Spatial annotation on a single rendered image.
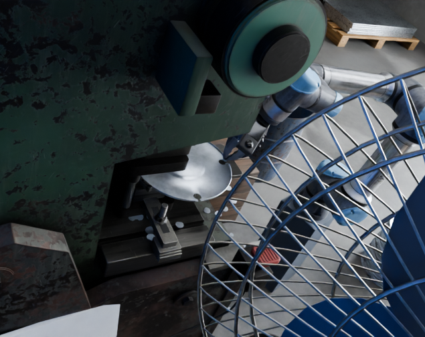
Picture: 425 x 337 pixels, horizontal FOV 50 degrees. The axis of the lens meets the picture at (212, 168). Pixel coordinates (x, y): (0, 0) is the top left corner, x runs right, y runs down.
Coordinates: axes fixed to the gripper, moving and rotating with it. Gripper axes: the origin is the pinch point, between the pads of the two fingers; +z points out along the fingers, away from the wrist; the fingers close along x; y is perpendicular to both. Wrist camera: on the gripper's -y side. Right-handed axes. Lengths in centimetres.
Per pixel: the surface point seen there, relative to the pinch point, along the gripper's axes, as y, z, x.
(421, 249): -80, -62, 4
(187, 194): -19.6, 3.2, 5.0
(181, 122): -35.2, -25.3, 19.9
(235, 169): -1.5, 0.2, -4.0
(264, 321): 10, 62, -65
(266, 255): -26.7, -2.8, -19.3
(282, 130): 92, 31, -32
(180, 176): -14.7, 4.0, 8.7
